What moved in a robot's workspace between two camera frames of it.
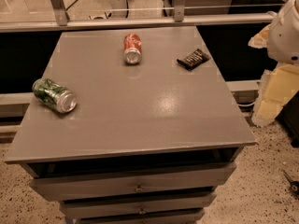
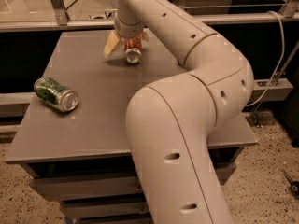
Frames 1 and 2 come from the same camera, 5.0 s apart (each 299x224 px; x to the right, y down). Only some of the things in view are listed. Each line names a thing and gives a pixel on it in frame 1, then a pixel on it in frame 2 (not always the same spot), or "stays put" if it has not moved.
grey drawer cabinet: (154, 135) stays put
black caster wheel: (293, 185) stays put
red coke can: (133, 48) stays put
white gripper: (284, 36) -> (128, 30)
